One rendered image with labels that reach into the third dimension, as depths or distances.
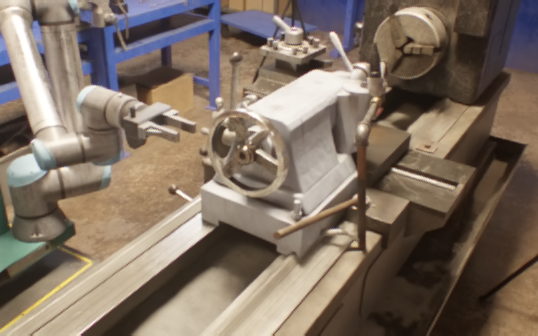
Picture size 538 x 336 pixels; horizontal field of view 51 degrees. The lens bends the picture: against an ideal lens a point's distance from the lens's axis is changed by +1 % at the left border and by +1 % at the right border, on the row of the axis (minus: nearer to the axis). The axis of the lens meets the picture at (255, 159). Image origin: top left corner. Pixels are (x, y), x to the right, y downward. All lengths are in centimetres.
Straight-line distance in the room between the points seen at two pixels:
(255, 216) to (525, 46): 459
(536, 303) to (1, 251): 220
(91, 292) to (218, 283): 34
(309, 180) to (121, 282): 51
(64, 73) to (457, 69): 148
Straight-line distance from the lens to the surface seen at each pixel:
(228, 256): 159
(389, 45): 223
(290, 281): 134
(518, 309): 277
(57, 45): 198
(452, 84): 241
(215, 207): 148
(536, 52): 575
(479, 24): 228
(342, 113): 154
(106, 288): 136
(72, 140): 161
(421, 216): 163
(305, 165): 139
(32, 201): 208
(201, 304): 145
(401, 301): 200
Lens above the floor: 171
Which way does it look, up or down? 29 degrees down
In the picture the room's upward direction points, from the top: 2 degrees clockwise
